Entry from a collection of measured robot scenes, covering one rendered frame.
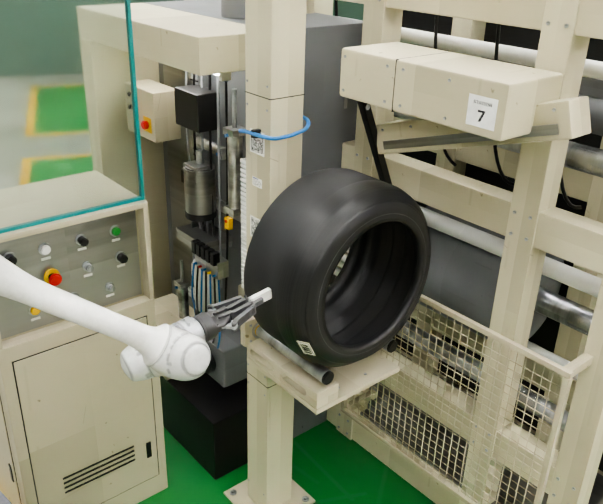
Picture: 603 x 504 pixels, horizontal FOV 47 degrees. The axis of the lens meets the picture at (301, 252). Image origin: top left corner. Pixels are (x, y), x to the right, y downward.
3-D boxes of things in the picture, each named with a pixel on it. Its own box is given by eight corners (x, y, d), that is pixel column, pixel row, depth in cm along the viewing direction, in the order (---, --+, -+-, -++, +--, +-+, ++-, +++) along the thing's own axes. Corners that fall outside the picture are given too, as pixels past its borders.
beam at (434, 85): (336, 96, 217) (339, 47, 210) (392, 86, 232) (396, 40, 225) (499, 143, 175) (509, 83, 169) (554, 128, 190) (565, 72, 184)
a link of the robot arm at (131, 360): (178, 357, 180) (199, 362, 169) (125, 386, 172) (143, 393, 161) (162, 320, 179) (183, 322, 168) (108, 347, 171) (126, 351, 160)
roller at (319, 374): (254, 337, 230) (252, 326, 227) (265, 331, 232) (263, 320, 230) (324, 388, 206) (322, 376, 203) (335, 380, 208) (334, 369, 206)
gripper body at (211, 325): (204, 325, 173) (234, 310, 178) (186, 312, 179) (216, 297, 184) (208, 349, 177) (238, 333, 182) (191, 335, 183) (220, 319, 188)
